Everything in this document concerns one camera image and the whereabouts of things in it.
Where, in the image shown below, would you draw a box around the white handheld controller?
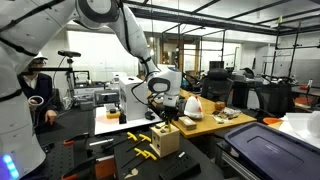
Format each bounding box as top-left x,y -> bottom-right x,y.
27,95 -> 45,113

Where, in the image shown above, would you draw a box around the yellow block on mat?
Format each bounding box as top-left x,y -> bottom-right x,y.
128,149 -> 158,175

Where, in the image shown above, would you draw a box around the navy plastic tote lid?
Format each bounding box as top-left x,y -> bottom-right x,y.
224,121 -> 320,180

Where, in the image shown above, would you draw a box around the small tan box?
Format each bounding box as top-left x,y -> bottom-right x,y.
178,115 -> 198,131

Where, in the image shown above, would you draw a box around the yellow and black tape roll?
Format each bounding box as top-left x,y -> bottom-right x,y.
105,108 -> 122,120

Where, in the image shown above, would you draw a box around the white plastic sheet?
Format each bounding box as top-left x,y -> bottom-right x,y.
278,110 -> 320,149

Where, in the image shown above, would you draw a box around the black orange bar clamp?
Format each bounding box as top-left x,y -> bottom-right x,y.
60,155 -> 98,180
62,132 -> 90,147

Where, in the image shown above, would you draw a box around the black open frame machine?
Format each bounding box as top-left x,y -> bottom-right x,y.
72,70 -> 91,89

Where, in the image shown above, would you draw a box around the black mesh chair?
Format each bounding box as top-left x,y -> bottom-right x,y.
254,81 -> 296,118

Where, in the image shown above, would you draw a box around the black highback office chair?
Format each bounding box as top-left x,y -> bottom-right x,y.
200,67 -> 234,104

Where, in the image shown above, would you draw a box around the light wooden desk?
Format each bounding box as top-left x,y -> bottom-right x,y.
166,88 -> 258,139

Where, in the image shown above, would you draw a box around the wooden shape sorter box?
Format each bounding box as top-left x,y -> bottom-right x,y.
149,122 -> 181,159

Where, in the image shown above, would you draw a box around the black camera tripod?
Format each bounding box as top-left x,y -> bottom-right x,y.
64,56 -> 76,101

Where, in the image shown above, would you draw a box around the operator right hand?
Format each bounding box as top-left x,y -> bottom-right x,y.
29,103 -> 42,118

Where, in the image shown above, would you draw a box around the white table board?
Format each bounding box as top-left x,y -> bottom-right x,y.
94,105 -> 163,136

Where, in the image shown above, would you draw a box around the small black monitor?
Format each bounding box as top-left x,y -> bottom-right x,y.
208,60 -> 225,71

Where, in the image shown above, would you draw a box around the operator left hand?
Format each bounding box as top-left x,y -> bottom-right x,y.
44,109 -> 58,126

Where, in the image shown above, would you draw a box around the person in dark jacket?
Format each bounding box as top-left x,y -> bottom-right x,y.
16,51 -> 63,134

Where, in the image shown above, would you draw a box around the black wedge hex key stand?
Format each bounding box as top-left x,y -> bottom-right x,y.
158,151 -> 202,180

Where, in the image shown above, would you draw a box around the black cabinet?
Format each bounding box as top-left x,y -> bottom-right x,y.
231,79 -> 258,109

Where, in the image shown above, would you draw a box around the orange bowl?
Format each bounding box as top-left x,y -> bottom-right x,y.
262,116 -> 284,126

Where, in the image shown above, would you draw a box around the black vertical pole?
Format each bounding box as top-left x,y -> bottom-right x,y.
270,24 -> 279,78
288,23 -> 301,79

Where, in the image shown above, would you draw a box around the white box with black print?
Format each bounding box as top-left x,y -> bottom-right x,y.
118,76 -> 149,122

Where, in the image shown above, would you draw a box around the black ceiling frame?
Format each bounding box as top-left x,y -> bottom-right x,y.
49,0 -> 320,38

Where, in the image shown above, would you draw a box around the black bar camera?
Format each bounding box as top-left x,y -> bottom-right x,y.
57,49 -> 82,58

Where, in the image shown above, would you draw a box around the grey electronics box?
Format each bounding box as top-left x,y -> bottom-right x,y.
93,89 -> 120,106

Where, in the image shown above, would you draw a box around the silver metal rod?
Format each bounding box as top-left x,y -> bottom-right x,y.
88,137 -> 115,148

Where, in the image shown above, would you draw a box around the brown round object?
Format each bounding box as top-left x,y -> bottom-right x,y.
214,100 -> 227,112

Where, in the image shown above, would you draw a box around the clear plastic bags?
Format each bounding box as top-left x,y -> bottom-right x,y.
212,106 -> 242,125

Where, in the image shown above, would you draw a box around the small black block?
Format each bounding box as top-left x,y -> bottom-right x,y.
118,112 -> 128,125

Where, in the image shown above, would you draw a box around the aluminium table frame rail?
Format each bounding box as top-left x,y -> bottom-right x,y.
214,139 -> 261,180

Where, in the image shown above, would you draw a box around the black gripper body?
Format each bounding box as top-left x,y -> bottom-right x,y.
162,105 -> 180,123

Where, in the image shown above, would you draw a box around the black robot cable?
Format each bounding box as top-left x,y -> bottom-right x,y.
118,0 -> 158,108

